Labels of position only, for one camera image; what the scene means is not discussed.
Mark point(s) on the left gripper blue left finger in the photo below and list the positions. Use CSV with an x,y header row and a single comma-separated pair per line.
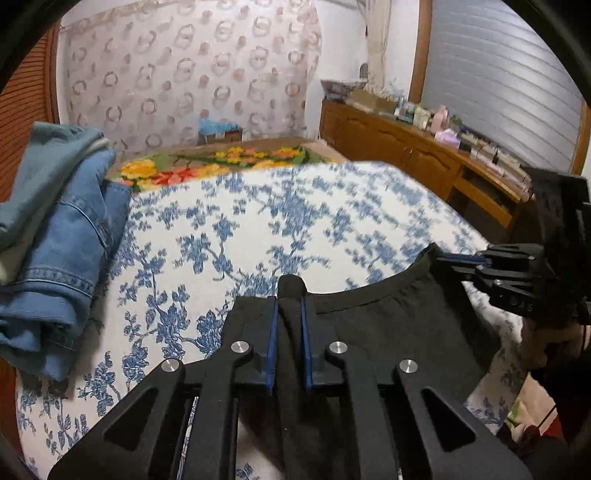
x,y
271,349

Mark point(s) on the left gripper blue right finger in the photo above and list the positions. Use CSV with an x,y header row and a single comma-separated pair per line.
x,y
305,334

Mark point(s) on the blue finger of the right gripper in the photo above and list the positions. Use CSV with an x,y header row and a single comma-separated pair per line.
x,y
462,263

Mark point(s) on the black pants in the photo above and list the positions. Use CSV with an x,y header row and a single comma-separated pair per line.
x,y
393,364

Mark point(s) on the person right hand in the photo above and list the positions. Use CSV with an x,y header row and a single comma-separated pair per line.
x,y
542,345

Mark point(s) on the long wooden dresser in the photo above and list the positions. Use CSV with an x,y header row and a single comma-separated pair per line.
x,y
450,173

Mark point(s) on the blue floral white blanket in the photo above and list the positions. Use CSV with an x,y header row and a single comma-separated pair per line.
x,y
166,277

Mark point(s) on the pink tissue box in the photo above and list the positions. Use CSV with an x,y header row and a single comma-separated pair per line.
x,y
448,137

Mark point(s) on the pink bottle on dresser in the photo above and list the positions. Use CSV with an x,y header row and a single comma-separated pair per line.
x,y
440,120

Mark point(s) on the cardboard box with blue items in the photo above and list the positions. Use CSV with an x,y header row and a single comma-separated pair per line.
x,y
212,132

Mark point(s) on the orange floral bed cover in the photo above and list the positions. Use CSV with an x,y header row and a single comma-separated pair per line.
x,y
177,165

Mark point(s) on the grey roller shutter window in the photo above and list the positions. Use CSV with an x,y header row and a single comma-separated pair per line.
x,y
494,72

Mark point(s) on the cardboard box on dresser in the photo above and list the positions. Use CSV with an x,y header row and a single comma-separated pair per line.
x,y
369,102

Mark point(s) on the circle patterned curtain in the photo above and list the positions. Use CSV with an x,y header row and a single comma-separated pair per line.
x,y
153,74

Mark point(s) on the folded light blue jeans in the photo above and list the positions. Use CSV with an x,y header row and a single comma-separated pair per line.
x,y
53,153

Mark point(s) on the wooden louvered wardrobe door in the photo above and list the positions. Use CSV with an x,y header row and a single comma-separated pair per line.
x,y
29,96

